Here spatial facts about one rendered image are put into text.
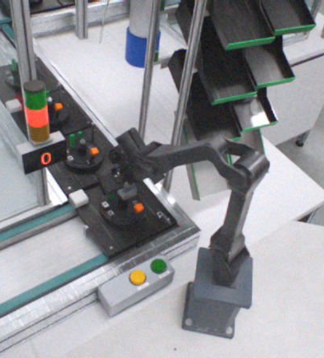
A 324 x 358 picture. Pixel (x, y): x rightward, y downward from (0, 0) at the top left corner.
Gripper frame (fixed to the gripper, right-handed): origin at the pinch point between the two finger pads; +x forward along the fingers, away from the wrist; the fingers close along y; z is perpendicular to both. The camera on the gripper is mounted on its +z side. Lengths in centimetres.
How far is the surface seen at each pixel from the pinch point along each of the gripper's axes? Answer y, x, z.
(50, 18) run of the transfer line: -33, 85, 81
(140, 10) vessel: -55, 44, 60
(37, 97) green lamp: 19.3, -16.8, 24.2
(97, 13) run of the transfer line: -58, 86, 79
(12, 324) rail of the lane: 42.1, 2.2, -22.8
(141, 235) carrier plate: 0.5, 4.7, -18.1
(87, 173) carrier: 2.0, 22.3, 4.7
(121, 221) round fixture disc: 3.8, 6.7, -12.2
